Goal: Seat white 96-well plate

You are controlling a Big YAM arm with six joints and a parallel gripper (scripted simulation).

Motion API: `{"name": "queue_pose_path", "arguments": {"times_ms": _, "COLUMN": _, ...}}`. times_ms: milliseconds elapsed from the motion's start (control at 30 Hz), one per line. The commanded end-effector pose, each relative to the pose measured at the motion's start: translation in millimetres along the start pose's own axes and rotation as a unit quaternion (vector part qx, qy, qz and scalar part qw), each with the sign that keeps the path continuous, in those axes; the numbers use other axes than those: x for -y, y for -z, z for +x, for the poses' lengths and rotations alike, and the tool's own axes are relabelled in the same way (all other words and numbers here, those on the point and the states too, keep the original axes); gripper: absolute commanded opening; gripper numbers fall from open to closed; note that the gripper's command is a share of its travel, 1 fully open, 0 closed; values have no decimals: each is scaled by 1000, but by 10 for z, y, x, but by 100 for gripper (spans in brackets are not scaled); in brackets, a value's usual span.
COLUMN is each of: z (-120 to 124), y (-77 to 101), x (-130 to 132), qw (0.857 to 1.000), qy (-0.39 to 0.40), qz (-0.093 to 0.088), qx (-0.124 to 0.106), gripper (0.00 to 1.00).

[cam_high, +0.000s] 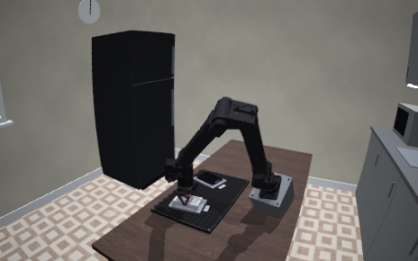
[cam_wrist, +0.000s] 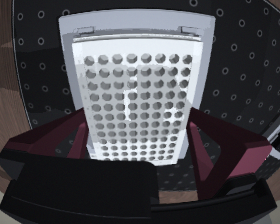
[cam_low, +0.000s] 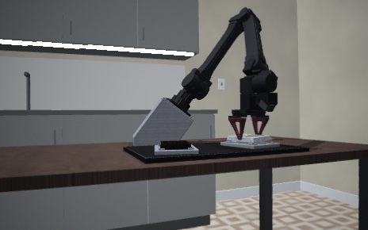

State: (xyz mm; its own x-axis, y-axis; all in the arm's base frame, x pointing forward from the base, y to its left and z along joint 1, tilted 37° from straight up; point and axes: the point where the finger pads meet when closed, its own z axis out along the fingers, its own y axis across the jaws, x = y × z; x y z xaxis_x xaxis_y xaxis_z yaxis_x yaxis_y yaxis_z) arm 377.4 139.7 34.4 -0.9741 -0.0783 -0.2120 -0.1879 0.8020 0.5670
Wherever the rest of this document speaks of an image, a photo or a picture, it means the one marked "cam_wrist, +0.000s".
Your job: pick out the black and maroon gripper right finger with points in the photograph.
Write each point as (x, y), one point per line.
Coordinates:
(242, 152)

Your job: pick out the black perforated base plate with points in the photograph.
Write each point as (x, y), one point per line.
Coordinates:
(242, 85)

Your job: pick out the white well plate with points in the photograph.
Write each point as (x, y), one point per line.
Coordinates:
(158, 137)

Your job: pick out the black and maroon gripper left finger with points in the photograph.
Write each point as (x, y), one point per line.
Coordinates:
(43, 140)

